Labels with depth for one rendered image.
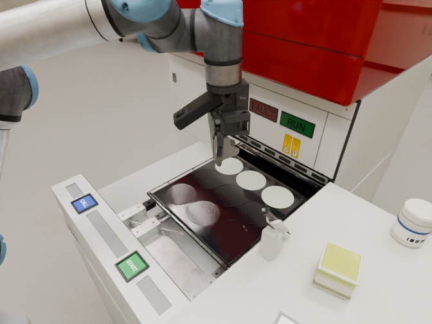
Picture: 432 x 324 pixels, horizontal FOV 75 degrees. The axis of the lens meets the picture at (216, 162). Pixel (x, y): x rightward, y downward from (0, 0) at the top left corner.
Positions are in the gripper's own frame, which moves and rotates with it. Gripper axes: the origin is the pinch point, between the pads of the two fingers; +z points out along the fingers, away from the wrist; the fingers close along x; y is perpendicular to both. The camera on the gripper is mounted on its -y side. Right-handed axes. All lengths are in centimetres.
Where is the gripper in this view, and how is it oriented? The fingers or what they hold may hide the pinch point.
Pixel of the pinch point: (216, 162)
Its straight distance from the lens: 69.5
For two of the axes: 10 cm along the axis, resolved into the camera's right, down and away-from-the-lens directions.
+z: 0.3, 8.1, 5.8
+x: -2.1, -5.6, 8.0
